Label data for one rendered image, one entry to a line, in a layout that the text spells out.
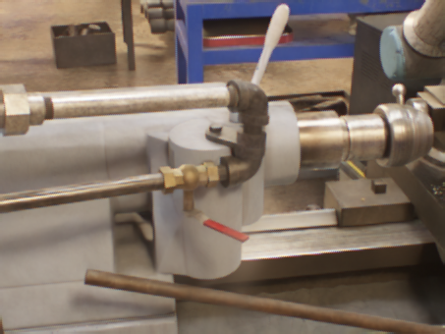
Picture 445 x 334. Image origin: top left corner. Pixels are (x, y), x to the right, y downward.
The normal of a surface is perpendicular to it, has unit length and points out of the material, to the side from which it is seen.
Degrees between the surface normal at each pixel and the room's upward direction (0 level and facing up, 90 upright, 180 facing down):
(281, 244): 0
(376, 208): 90
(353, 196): 0
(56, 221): 70
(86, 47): 90
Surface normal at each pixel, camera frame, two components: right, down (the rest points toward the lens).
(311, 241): 0.00, -0.89
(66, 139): 0.14, -0.04
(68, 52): 0.30, 0.44
